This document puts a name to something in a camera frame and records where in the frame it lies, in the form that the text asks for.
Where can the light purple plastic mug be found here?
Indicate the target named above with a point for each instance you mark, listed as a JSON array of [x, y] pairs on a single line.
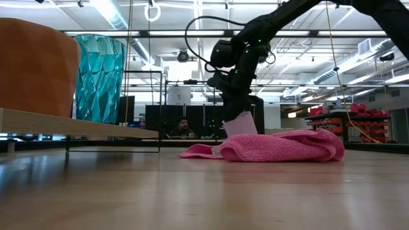
[[241, 127]]

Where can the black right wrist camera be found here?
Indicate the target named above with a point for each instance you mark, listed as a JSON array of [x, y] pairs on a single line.
[[224, 53]]

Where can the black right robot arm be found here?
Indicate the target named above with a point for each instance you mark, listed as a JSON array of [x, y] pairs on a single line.
[[287, 16]]

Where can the teal faceted plastic cup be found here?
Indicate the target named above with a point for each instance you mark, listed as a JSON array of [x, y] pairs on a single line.
[[100, 80]]

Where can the rack with red bins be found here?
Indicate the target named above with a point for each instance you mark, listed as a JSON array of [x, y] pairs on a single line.
[[367, 123]]

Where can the black metal background frame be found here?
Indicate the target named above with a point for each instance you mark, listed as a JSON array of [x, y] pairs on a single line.
[[191, 82]]

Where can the wooden shelf with black frame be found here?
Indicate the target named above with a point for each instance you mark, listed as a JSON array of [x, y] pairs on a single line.
[[64, 126]]

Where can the black partition panels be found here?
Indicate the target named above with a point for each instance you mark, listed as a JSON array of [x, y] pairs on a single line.
[[204, 121]]

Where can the orange plastic mug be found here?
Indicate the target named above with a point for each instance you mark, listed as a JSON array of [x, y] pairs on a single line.
[[35, 67]]

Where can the person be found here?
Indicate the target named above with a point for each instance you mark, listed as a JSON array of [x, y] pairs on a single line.
[[182, 127]]

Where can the pink terry cloth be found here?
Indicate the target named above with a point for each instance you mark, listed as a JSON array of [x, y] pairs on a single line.
[[278, 147]]

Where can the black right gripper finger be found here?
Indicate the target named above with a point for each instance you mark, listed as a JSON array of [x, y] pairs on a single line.
[[258, 101], [234, 107]]

